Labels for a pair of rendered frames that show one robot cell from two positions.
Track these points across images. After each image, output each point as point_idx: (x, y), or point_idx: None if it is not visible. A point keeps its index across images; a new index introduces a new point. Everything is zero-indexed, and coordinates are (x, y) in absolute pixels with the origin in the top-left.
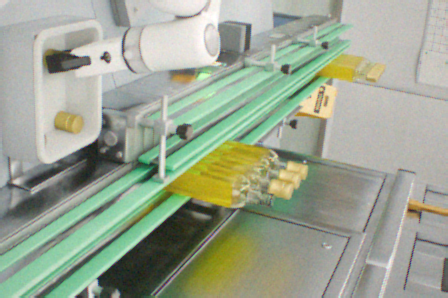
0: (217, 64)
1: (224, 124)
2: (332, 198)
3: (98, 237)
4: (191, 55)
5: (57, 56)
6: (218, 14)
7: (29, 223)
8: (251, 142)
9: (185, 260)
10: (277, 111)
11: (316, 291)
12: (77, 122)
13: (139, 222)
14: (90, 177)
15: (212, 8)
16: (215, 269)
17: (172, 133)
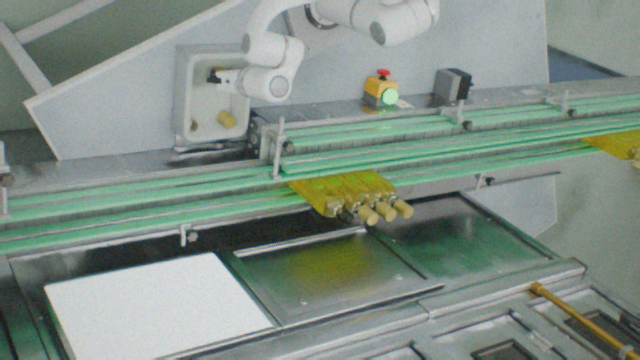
0: (405, 106)
1: (371, 156)
2: (470, 254)
3: (216, 201)
4: (261, 93)
5: (215, 72)
6: (294, 70)
7: (159, 172)
8: (414, 181)
9: (281, 243)
10: (482, 165)
11: (346, 297)
12: (229, 120)
13: (252, 202)
14: (226, 160)
15: (288, 65)
16: (295, 256)
17: None
